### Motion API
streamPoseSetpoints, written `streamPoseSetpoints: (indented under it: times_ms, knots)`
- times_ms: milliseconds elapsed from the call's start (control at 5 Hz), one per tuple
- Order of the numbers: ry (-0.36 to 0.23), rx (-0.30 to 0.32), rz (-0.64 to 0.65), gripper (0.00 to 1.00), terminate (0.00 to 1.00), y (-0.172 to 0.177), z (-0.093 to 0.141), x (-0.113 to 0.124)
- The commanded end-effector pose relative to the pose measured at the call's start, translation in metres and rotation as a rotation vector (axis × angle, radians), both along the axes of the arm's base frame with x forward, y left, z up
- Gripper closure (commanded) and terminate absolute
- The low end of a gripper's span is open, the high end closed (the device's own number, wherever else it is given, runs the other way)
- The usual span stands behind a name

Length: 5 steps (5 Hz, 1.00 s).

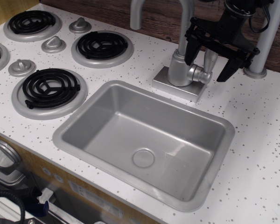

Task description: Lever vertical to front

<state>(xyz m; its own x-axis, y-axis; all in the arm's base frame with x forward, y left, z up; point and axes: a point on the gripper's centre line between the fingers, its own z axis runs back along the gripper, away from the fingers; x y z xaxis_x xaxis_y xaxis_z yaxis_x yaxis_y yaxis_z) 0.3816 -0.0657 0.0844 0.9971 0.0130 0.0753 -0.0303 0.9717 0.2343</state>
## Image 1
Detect silver knob middle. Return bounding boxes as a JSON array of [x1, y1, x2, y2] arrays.
[[41, 36, 66, 54]]

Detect silver knob back right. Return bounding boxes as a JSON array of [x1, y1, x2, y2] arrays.
[[69, 17, 92, 34]]

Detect black cable bottom left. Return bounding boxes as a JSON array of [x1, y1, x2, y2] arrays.
[[0, 186, 42, 222]]

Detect silver toy faucet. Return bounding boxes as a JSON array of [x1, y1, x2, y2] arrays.
[[130, 0, 218, 103]]

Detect silver oven door handle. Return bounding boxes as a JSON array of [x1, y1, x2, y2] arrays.
[[0, 140, 21, 175]]

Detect back left stove burner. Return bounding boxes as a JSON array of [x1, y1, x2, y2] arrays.
[[3, 10, 62, 42]]

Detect silver knob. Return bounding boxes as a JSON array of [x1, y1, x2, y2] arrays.
[[69, 17, 92, 34], [8, 59, 36, 77], [41, 36, 66, 54]]

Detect back right stove burner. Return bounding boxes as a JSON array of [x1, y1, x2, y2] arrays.
[[71, 31, 134, 69]]

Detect grey plastic sink basin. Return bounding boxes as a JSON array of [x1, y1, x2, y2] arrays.
[[53, 81, 235, 212]]

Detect black cable near pole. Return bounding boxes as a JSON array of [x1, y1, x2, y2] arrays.
[[248, 4, 275, 34]]

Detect silver faucet lever handle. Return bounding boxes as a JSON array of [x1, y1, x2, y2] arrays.
[[187, 49, 218, 84]]

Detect front right stove burner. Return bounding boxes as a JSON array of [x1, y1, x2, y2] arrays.
[[12, 69, 88, 120]]

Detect silver knob front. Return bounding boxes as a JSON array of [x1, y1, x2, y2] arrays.
[[8, 59, 36, 77]]

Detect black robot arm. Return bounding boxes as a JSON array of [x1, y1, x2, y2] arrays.
[[185, 0, 273, 82]]

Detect grey support pole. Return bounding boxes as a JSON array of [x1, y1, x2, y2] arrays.
[[243, 0, 280, 79]]

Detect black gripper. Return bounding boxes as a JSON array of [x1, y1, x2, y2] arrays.
[[184, 4, 260, 82]]

